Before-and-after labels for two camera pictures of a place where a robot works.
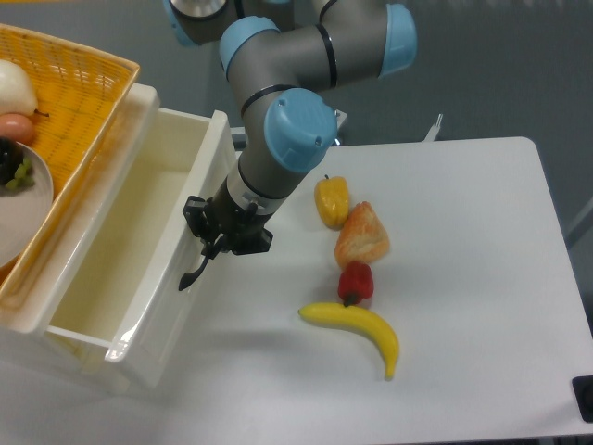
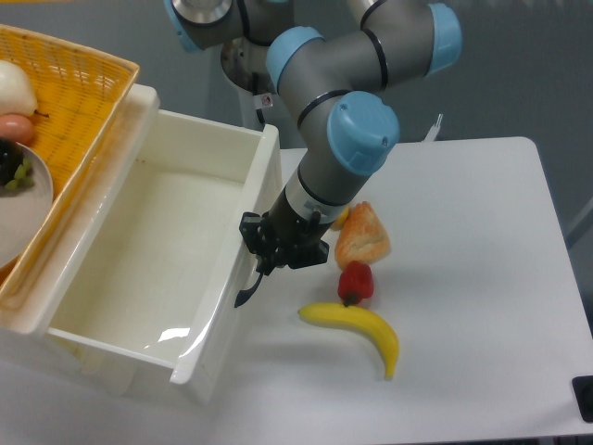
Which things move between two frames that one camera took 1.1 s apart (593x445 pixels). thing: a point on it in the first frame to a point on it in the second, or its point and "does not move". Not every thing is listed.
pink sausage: (18, 127) does not move
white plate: (26, 212) does not move
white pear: (18, 95) does not move
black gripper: (233, 228) to (287, 232)
